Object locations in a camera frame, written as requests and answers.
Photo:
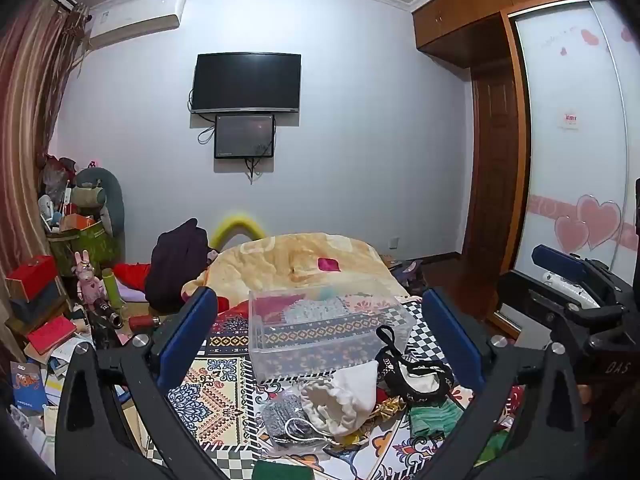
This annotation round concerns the red cylinder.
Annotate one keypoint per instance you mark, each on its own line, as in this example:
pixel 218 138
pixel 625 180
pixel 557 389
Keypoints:
pixel 142 321

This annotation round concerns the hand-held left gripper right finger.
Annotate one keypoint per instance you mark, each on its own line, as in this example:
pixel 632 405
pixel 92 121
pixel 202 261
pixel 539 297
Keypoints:
pixel 450 332

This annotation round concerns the brown striped curtain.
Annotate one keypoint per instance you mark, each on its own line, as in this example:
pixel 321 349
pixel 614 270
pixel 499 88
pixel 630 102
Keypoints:
pixel 25 135

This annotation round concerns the patterned bedsheet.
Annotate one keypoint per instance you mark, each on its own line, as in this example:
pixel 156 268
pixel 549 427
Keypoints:
pixel 220 400

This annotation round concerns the red and white sticker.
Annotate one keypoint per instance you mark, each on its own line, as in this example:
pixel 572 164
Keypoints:
pixel 570 120

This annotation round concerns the brown wooden door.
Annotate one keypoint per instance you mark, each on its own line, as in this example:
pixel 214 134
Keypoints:
pixel 495 170

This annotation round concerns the black flashlight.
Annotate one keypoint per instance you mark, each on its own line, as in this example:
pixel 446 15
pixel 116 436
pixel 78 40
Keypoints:
pixel 105 312

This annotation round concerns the white heart-print wardrobe door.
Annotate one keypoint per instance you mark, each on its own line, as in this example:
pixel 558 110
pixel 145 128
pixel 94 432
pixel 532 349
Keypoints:
pixel 575 170

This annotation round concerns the dark green cloth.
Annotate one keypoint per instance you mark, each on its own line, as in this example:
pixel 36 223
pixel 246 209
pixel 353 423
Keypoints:
pixel 285 471

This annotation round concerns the green tube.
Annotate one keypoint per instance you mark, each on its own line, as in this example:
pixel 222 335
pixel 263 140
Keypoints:
pixel 111 290

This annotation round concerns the wooden overhead cabinet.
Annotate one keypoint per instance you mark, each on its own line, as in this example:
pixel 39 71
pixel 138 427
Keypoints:
pixel 470 15

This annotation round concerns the clear plastic storage box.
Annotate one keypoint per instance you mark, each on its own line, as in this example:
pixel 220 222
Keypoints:
pixel 330 340

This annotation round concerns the black and white undergarment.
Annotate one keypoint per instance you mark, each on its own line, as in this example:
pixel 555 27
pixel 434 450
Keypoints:
pixel 417 380

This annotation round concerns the white dotted cloth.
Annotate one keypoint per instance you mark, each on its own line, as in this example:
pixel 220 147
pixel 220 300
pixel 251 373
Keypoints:
pixel 567 287

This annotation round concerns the small wall monitor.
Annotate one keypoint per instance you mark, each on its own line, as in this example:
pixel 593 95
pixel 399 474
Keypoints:
pixel 245 136

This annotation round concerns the red box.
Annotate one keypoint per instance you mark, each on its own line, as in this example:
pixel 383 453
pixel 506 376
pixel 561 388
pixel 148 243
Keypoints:
pixel 31 275

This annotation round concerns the blue card packet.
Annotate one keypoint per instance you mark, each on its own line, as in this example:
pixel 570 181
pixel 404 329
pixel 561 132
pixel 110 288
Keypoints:
pixel 29 385

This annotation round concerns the white wall outlet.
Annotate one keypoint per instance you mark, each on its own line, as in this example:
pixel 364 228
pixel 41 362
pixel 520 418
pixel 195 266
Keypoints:
pixel 393 242

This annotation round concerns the green basket with clutter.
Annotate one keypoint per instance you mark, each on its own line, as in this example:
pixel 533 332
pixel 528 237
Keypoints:
pixel 92 247

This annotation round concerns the yellow fleece blanket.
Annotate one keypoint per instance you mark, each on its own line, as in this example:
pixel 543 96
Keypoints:
pixel 280 265

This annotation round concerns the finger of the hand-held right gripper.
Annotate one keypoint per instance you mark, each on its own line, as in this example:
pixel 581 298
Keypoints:
pixel 525 297
pixel 557 261

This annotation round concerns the wall-mounted television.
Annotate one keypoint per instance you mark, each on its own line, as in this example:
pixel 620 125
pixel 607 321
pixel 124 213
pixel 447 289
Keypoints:
pixel 247 81

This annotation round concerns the grey knitted cloth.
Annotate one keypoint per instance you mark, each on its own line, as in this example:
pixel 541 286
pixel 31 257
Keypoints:
pixel 282 417

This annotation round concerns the white air conditioner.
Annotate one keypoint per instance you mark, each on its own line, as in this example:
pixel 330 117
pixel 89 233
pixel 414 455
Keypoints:
pixel 135 17

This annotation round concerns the red book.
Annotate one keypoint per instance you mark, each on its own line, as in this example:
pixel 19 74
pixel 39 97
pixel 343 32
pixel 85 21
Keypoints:
pixel 50 335

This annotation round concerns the pink bunny toy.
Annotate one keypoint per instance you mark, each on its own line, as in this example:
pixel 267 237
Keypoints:
pixel 89 280

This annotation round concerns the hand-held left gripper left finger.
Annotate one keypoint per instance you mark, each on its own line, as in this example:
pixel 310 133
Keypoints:
pixel 200 312

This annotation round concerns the grey speckled cloth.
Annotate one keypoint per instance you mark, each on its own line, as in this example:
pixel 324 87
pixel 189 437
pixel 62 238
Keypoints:
pixel 312 311

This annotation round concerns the dark purple backpack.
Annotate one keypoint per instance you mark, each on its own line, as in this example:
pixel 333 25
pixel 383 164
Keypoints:
pixel 177 265

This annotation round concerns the gold and red wrapper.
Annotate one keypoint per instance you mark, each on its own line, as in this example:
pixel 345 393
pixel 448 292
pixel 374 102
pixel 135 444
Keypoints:
pixel 390 406

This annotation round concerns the red cloth in box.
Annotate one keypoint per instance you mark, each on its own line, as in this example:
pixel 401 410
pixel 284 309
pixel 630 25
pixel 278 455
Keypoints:
pixel 270 306

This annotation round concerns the yellow neck pillow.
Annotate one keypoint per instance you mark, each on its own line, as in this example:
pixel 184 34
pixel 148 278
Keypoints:
pixel 235 222

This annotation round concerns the red garment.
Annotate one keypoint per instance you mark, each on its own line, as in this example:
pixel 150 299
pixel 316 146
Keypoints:
pixel 131 275

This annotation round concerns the small pink cloth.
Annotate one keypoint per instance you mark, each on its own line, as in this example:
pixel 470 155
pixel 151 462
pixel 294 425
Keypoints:
pixel 328 264

